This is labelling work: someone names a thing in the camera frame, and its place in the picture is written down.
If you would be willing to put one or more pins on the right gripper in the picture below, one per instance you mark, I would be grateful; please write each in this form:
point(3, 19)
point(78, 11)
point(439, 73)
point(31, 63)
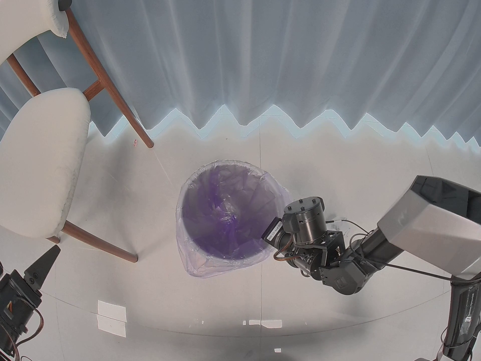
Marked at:
point(274, 233)

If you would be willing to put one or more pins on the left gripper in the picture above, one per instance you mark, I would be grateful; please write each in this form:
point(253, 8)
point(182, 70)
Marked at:
point(17, 299)

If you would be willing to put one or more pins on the purple plastic bag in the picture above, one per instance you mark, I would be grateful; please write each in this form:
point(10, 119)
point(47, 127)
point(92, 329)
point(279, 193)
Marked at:
point(225, 216)

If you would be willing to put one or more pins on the white trash bin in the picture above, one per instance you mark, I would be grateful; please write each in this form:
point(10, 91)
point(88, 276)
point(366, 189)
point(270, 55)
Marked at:
point(186, 220)

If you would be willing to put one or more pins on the white cushioned wooden chair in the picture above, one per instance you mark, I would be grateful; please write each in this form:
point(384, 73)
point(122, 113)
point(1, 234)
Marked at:
point(41, 156)

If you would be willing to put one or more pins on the pale blue curtain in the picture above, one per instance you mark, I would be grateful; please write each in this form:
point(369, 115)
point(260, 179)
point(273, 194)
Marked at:
point(282, 43)

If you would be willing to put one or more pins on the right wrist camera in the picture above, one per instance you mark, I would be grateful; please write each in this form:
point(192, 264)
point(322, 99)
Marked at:
point(291, 224)

